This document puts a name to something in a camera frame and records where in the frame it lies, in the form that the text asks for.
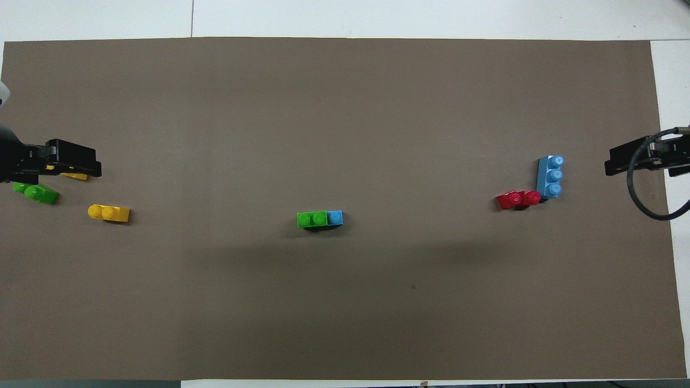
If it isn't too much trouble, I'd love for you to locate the brown paper table mat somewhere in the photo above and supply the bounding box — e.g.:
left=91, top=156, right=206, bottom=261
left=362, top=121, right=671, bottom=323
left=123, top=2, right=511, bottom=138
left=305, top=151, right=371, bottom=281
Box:
left=0, top=37, right=688, bottom=381

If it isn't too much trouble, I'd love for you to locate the red two-stud toy block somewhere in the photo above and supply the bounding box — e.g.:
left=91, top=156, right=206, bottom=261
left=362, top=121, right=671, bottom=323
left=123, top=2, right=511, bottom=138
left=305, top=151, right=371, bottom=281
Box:
left=496, top=190, right=541, bottom=210

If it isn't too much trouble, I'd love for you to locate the blue three-stud toy block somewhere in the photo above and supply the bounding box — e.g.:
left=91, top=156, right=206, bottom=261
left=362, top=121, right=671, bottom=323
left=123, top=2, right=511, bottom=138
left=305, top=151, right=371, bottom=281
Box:
left=305, top=210, right=343, bottom=231
left=537, top=155, right=565, bottom=200

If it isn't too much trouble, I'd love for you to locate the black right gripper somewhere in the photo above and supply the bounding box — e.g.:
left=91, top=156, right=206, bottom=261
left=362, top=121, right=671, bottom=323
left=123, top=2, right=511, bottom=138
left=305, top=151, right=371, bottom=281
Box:
left=604, top=135, right=690, bottom=178

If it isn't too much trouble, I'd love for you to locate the yellow two-stud toy block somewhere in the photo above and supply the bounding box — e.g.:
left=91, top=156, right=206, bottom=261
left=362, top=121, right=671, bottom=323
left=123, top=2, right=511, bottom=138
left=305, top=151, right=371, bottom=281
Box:
left=87, top=204, right=130, bottom=223
left=46, top=164, right=88, bottom=181

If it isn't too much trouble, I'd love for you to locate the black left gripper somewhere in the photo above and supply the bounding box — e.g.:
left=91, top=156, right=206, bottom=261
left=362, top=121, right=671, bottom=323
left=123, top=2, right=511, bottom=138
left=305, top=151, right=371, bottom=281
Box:
left=0, top=124, right=102, bottom=184

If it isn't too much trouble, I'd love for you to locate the green two-stud toy block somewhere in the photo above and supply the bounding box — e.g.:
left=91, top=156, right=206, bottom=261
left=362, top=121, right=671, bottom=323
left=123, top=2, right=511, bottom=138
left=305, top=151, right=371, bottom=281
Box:
left=297, top=211, right=328, bottom=230
left=12, top=182, right=59, bottom=205

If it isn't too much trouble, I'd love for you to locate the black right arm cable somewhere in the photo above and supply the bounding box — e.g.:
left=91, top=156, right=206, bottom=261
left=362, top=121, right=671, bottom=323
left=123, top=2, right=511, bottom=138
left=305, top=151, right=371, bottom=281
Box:
left=626, top=126, right=690, bottom=221

